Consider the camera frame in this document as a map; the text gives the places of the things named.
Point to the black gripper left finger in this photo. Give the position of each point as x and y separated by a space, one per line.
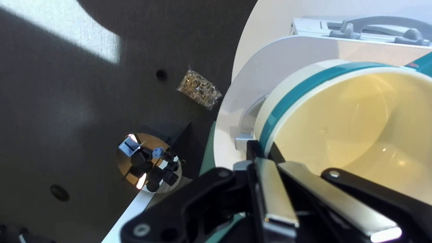
270 193

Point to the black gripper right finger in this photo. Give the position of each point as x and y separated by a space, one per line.
332 203

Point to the cream bowl with teal stripe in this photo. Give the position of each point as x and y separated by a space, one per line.
341 130

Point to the shiny metal fixture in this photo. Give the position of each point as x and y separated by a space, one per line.
148 163

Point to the black floor disc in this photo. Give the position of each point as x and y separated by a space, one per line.
59 192
160 74

